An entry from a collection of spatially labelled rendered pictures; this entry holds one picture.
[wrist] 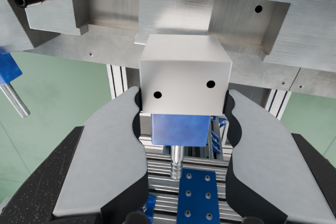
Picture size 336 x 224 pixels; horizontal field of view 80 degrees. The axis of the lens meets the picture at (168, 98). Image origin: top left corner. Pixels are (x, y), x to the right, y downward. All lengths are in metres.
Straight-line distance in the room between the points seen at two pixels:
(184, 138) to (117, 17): 0.13
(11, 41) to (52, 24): 0.09
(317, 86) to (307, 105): 1.11
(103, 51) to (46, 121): 1.51
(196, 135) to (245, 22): 0.11
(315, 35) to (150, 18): 0.13
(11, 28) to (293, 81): 0.34
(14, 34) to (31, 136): 1.75
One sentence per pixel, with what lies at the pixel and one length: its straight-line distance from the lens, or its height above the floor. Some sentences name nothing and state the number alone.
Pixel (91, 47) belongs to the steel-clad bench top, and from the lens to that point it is 0.30.
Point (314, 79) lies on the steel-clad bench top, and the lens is 0.33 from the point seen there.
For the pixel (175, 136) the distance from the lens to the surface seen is 0.15.
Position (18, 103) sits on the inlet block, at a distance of 0.33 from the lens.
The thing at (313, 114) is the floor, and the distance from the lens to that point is 1.50.
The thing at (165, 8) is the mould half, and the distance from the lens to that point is 0.17.
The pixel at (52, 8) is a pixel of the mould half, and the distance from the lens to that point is 0.20.
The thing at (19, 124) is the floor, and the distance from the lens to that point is 1.97.
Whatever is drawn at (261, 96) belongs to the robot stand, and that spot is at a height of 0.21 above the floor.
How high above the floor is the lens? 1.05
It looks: 56 degrees down
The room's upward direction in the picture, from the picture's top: 168 degrees counter-clockwise
